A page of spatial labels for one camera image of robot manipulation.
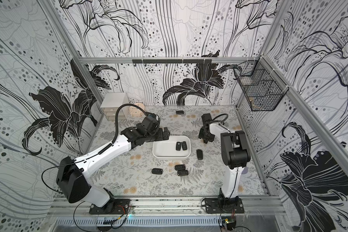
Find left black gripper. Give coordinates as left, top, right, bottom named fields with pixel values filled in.
left=142, top=126, right=170, bottom=142

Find white rectangular storage box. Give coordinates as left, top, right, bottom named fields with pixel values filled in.
left=152, top=135, right=191, bottom=160

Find black flip key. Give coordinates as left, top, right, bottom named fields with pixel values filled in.
left=181, top=141, right=188, bottom=151

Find black car key front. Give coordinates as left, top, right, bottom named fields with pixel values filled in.
left=151, top=168, right=163, bottom=175

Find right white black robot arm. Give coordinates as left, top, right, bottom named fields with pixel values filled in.
left=198, top=113, right=251, bottom=206

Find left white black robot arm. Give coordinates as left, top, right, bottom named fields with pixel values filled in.
left=56, top=105, right=170, bottom=211

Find peach round alarm clock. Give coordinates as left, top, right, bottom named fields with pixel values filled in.
left=129, top=102, right=145, bottom=118

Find grey oval pad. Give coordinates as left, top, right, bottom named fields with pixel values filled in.
left=237, top=167, right=248, bottom=176

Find white mini drawer cabinet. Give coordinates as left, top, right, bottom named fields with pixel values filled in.
left=101, top=92, right=129, bottom=121

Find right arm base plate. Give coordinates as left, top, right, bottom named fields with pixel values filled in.
left=201, top=197, right=245, bottom=214

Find black wire wall basket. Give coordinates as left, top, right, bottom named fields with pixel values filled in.
left=233, top=57, right=286, bottom=112

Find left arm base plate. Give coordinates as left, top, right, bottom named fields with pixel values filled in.
left=89, top=199, right=131, bottom=215

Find white slotted cable duct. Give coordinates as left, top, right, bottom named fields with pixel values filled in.
left=96, top=217, right=223, bottom=227

